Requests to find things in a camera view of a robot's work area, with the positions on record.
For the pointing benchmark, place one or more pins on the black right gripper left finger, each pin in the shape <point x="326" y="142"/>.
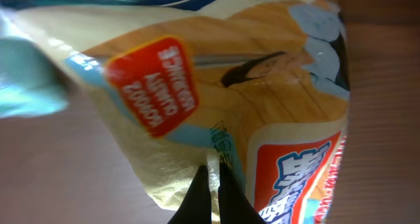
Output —
<point x="196" y="205"/>

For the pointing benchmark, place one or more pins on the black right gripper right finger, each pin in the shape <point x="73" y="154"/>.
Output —
<point x="233" y="205"/>

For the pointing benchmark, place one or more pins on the yellow snack bag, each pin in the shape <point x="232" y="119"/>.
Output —
<point x="260" y="85"/>

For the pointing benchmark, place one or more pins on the teal tissue pack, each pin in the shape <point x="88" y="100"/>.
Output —
<point x="30" y="86"/>

